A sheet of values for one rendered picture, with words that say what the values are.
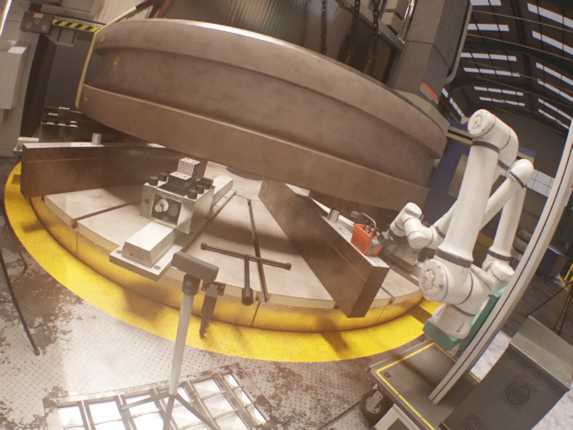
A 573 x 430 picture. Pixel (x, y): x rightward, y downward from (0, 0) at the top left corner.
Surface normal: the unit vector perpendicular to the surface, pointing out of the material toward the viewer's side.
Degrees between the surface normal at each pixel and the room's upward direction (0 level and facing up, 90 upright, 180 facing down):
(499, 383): 90
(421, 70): 90
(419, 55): 90
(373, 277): 90
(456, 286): 80
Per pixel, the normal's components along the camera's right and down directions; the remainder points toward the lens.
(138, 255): -0.04, 0.29
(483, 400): -0.81, -0.10
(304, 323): 0.28, 0.38
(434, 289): -0.95, -0.11
